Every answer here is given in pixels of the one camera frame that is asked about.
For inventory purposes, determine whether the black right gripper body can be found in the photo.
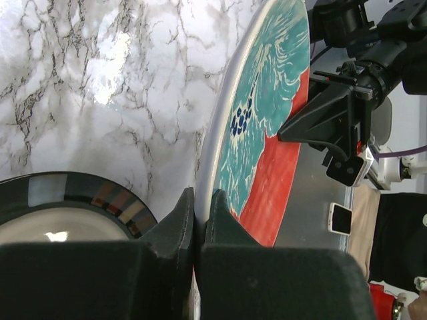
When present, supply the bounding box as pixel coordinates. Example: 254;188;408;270
310;71;367;161

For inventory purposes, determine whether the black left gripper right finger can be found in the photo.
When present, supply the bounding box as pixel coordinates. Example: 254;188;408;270
198;190;376;319

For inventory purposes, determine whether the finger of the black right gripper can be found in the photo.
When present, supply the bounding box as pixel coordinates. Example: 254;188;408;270
277;79;354;149

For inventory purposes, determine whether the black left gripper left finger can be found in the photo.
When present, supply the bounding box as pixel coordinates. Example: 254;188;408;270
1;188;194;319

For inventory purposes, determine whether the teal and red plate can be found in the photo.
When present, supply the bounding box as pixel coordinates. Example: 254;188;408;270
195;1;310;247

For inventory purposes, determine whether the black rimmed striped plate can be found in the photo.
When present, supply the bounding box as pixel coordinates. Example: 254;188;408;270
1;171;157;244

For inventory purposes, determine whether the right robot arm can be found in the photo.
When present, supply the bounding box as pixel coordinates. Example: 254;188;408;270
277;1;426;161

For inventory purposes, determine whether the white smartphone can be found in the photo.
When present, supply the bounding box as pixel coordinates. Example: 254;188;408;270
328;203;352;236

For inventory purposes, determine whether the person in black clothes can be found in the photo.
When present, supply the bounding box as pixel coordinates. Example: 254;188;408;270
348;185;426;319

